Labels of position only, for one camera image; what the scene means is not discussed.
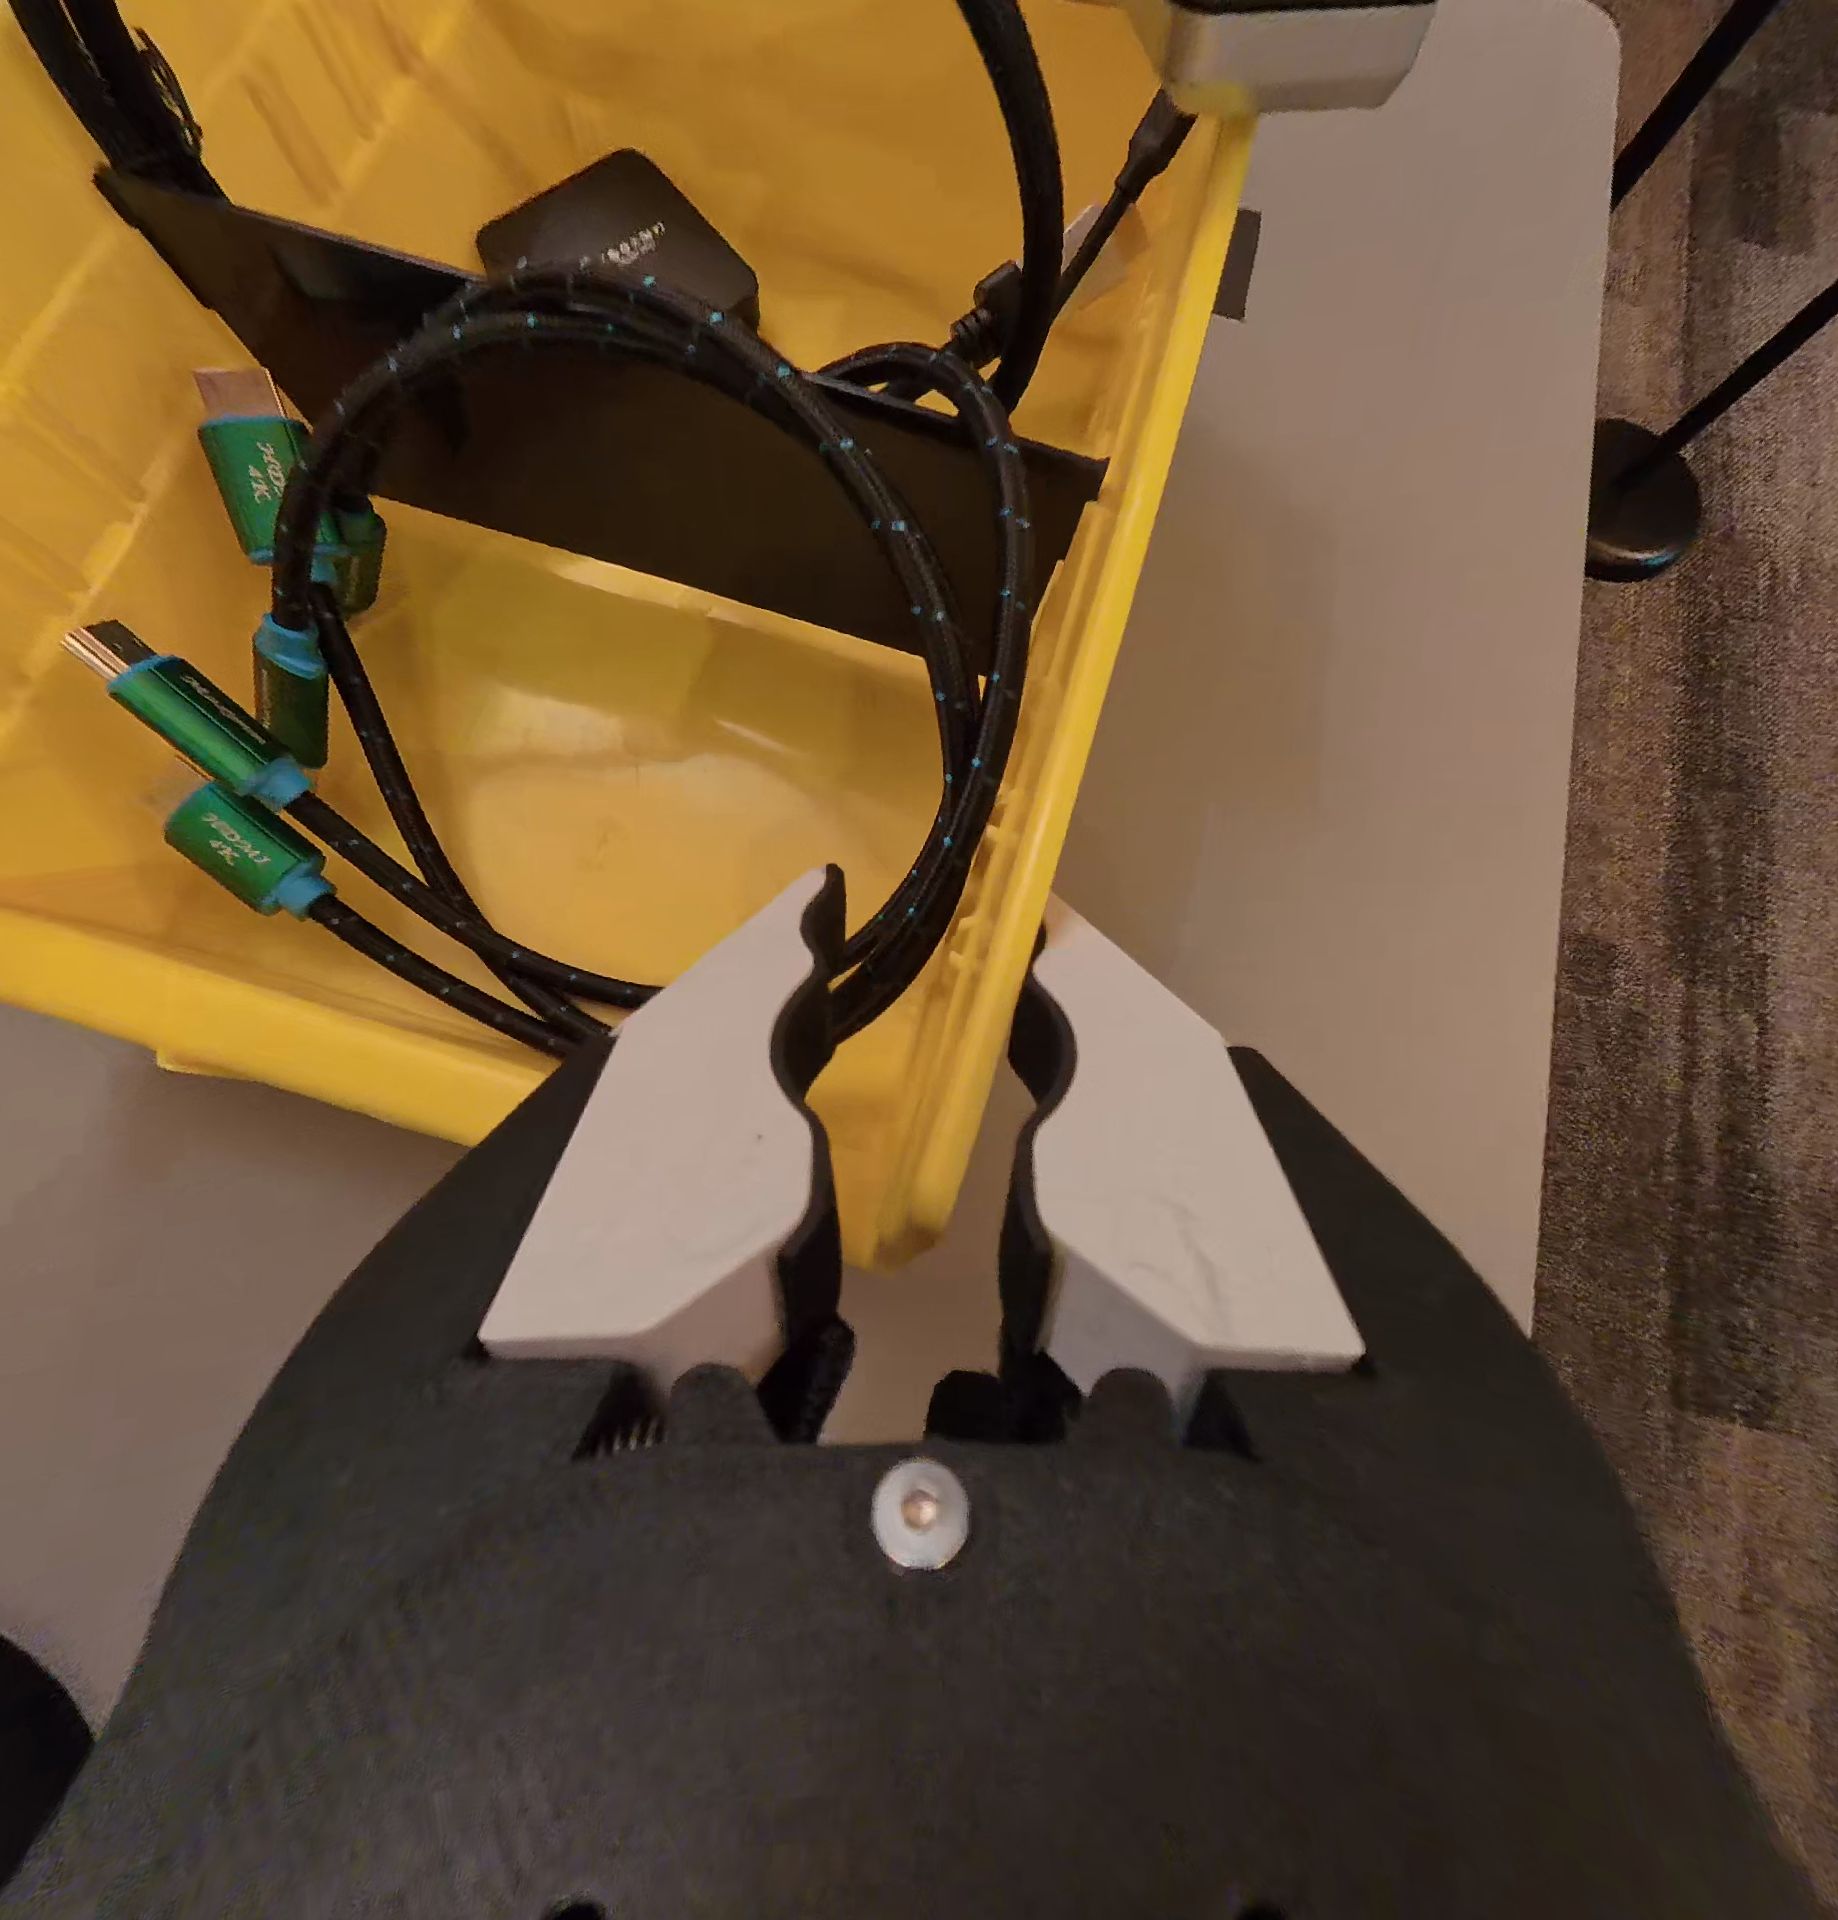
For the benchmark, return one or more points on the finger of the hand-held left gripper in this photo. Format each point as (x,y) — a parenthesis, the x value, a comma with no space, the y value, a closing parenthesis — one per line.
(1295,61)

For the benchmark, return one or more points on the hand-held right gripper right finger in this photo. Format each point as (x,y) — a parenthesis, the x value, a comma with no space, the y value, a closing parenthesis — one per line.
(1175,1200)

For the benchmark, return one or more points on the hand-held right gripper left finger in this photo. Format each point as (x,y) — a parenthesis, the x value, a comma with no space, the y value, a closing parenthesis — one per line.
(665,1185)

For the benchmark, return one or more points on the yellow plastic storage bin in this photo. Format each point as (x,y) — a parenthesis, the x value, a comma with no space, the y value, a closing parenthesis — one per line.
(635,751)

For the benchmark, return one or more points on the black pole stand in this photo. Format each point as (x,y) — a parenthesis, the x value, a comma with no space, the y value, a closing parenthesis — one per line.
(1645,502)
(1684,112)

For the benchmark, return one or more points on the black bin divider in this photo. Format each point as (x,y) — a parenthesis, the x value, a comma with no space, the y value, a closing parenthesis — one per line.
(635,481)

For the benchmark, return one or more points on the black square adapter box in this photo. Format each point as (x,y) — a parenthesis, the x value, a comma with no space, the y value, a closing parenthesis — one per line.
(604,225)

